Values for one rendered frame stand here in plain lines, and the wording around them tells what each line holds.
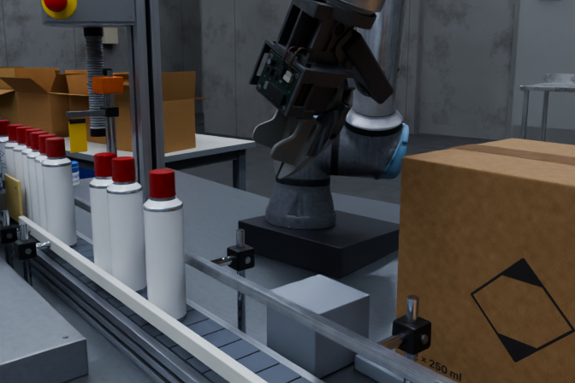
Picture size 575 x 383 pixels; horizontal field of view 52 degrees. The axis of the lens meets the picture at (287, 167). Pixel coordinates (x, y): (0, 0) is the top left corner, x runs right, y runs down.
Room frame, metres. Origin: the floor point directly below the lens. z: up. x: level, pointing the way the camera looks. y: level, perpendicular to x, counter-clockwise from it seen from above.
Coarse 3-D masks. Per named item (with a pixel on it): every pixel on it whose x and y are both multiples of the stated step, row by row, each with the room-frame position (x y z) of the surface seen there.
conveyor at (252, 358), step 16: (16, 224) 1.20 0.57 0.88; (80, 240) 1.09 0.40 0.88; (80, 272) 0.92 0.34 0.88; (96, 288) 0.86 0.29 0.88; (112, 304) 0.80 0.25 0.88; (144, 320) 0.75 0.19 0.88; (192, 320) 0.75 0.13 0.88; (208, 320) 0.75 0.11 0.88; (160, 336) 0.70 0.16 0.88; (208, 336) 0.70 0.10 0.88; (224, 336) 0.70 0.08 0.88; (176, 352) 0.66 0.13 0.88; (224, 352) 0.66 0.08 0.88; (240, 352) 0.66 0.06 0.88; (256, 352) 0.66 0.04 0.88; (208, 368) 0.62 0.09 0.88; (256, 368) 0.62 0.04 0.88; (272, 368) 0.62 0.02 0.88; (288, 368) 0.62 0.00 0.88
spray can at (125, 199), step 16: (112, 160) 0.84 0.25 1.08; (128, 160) 0.84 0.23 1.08; (112, 176) 0.84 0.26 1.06; (128, 176) 0.84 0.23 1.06; (112, 192) 0.83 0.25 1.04; (128, 192) 0.83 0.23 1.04; (112, 208) 0.83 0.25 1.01; (128, 208) 0.83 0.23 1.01; (112, 224) 0.83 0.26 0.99; (128, 224) 0.83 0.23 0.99; (112, 240) 0.83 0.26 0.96; (128, 240) 0.83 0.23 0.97; (144, 240) 0.85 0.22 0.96; (112, 256) 0.84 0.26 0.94; (128, 256) 0.83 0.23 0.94; (144, 256) 0.85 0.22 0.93; (112, 272) 0.84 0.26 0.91; (128, 272) 0.83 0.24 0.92; (144, 272) 0.85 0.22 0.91; (144, 288) 0.84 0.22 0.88
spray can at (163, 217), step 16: (160, 176) 0.74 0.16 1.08; (160, 192) 0.74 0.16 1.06; (144, 208) 0.74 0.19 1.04; (160, 208) 0.73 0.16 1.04; (176, 208) 0.74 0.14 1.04; (144, 224) 0.75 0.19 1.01; (160, 224) 0.73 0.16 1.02; (176, 224) 0.74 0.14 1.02; (160, 240) 0.73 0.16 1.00; (176, 240) 0.74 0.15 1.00; (160, 256) 0.73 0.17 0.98; (176, 256) 0.74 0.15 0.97; (160, 272) 0.73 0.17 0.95; (176, 272) 0.74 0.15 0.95; (160, 288) 0.73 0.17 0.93; (176, 288) 0.74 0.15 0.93; (160, 304) 0.73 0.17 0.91; (176, 304) 0.74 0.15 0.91; (176, 320) 0.74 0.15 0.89
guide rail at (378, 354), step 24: (192, 264) 0.77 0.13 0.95; (216, 264) 0.74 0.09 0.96; (240, 288) 0.68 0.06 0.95; (264, 288) 0.66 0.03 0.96; (288, 312) 0.61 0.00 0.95; (312, 312) 0.59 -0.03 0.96; (336, 336) 0.55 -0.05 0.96; (360, 336) 0.54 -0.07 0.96; (384, 360) 0.50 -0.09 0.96; (408, 360) 0.49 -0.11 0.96
